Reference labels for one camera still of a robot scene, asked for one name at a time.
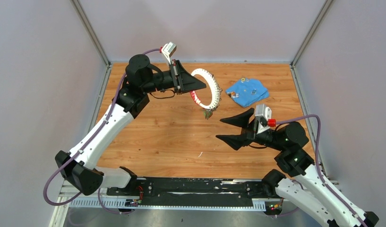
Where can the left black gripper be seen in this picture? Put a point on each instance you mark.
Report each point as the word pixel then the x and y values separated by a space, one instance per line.
pixel 185 82

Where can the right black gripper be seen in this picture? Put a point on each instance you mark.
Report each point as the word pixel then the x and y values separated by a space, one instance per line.
pixel 248 132

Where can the bunch of coloured keys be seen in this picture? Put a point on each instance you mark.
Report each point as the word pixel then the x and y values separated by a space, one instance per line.
pixel 207 113

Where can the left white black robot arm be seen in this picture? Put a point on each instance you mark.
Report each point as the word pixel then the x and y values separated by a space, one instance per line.
pixel 79 165

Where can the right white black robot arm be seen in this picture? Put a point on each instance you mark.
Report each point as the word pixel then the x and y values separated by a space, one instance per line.
pixel 298 177

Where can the blue folded cloth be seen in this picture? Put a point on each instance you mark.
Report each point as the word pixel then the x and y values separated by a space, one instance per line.
pixel 246 92

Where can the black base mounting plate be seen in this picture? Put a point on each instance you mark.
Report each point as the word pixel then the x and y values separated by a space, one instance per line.
pixel 196 192

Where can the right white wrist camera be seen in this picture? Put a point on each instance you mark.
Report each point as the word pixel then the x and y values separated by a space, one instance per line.
pixel 262 114

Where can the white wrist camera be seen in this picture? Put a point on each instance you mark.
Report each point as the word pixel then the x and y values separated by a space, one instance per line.
pixel 167 50
pixel 262 114

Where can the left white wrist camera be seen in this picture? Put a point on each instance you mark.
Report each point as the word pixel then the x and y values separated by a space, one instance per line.
pixel 167 50

